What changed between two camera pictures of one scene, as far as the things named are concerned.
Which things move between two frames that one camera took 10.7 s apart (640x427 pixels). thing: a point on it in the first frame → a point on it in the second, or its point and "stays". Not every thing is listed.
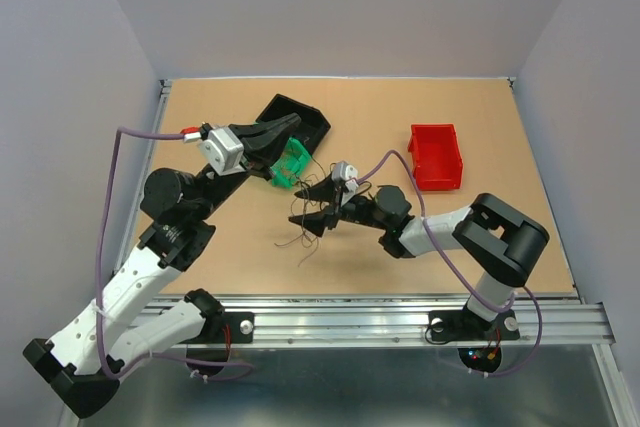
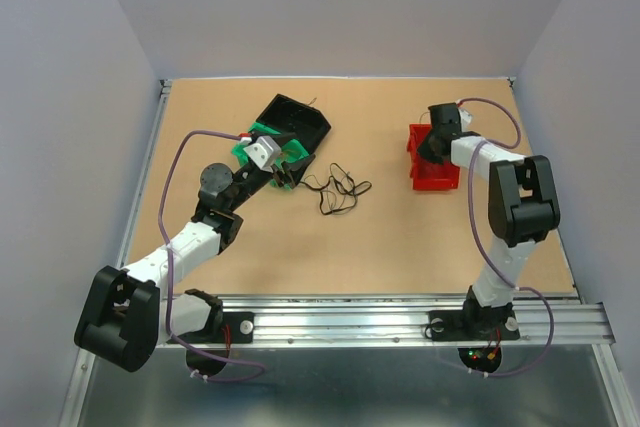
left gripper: (267, 135) → (293, 171)
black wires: (306, 243) → (421, 116)
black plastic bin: (312, 127) stays
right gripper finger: (324, 190) → (430, 147)
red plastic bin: (436, 156) stays
